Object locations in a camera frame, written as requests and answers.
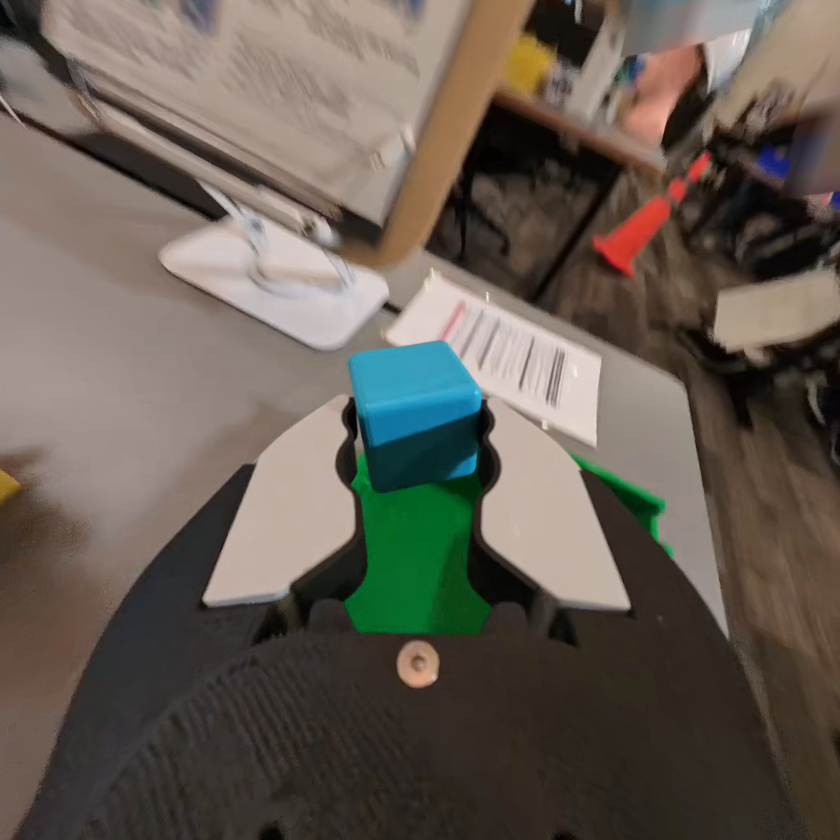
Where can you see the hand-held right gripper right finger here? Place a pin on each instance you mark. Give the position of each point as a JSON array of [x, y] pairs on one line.
[[551, 531]]

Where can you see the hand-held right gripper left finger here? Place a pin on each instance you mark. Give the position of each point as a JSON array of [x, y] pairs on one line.
[[282, 531]]

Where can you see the green plastic bin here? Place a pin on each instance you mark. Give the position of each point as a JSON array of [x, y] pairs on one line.
[[413, 558]]

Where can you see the blue cube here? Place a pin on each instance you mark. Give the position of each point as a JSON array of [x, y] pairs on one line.
[[413, 407]]

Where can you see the yellow cube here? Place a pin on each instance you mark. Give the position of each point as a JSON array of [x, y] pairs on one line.
[[8, 487]]

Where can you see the laminated paper sheet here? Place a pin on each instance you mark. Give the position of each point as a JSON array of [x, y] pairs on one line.
[[525, 367]]

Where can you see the document stand with white base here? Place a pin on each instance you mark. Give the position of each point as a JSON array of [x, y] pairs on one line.
[[295, 302]]

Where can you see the stack of white boards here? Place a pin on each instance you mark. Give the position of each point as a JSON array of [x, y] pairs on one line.
[[774, 312]]

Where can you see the orange traffic cone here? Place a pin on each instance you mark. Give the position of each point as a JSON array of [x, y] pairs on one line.
[[636, 229]]

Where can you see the wooden top office table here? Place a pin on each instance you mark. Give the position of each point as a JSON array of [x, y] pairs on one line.
[[577, 128]]

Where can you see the printed instruction sheet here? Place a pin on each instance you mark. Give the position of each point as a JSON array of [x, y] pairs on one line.
[[262, 79]]

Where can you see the pink mannequin head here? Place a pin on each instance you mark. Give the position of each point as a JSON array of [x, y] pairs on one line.
[[663, 92]]

